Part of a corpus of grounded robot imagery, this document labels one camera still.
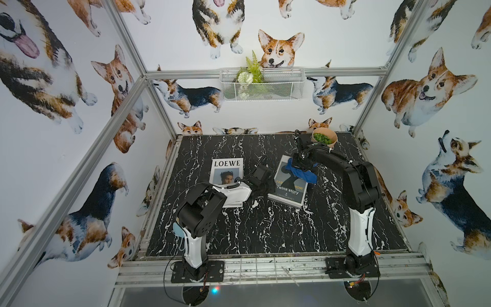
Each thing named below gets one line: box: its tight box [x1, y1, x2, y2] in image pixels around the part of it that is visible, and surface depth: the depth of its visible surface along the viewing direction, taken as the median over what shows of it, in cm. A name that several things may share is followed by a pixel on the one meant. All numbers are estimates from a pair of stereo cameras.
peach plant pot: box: [311, 127, 339, 150], surface depth 108 cm
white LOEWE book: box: [209, 157, 244, 185], surface depth 103 cm
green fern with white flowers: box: [236, 49, 264, 85], surface depth 83 cm
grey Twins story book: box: [267, 154, 317, 208], surface depth 97 cm
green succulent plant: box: [313, 133, 332, 145], surface depth 106 cm
